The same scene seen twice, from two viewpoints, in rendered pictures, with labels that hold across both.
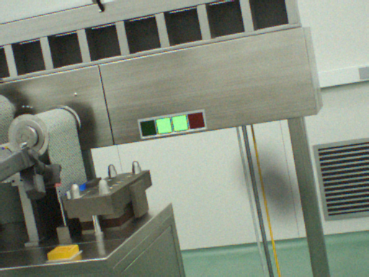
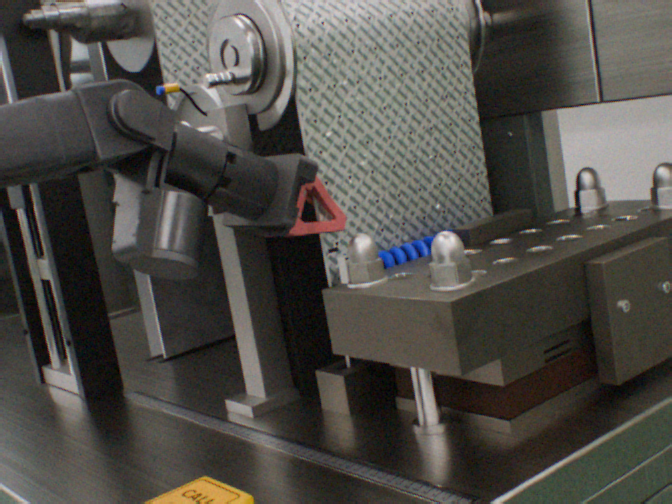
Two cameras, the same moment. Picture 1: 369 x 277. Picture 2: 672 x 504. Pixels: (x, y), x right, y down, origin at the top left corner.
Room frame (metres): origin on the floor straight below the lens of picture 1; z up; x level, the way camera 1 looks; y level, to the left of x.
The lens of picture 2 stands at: (1.65, -0.06, 1.19)
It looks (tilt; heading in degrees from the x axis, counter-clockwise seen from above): 9 degrees down; 36
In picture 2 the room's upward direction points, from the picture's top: 10 degrees counter-clockwise
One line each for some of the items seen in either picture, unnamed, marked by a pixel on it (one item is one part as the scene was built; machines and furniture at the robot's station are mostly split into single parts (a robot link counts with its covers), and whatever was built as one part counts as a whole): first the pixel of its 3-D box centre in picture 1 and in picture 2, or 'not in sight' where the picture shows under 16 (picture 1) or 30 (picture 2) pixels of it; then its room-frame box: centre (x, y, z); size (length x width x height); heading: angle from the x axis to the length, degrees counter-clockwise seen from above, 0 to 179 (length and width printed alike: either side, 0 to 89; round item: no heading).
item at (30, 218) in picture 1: (26, 199); (234, 261); (2.32, 0.56, 1.05); 0.06 x 0.05 x 0.31; 164
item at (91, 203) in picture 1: (111, 192); (538, 270); (2.46, 0.29, 1.00); 0.40 x 0.16 x 0.06; 164
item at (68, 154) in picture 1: (68, 167); (403, 169); (2.45, 0.42, 1.11); 0.23 x 0.01 x 0.18; 164
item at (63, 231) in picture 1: (80, 221); (436, 349); (2.45, 0.42, 0.92); 0.28 x 0.04 x 0.04; 164
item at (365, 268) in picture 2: (75, 190); (363, 258); (2.31, 0.39, 1.05); 0.04 x 0.04 x 0.04
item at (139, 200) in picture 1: (140, 198); (636, 308); (2.45, 0.20, 0.97); 0.10 x 0.03 x 0.11; 164
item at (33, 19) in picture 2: not in sight; (51, 17); (2.34, 0.78, 1.34); 0.06 x 0.03 x 0.03; 164
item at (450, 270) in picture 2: (103, 186); (448, 258); (2.29, 0.30, 1.05); 0.04 x 0.04 x 0.04
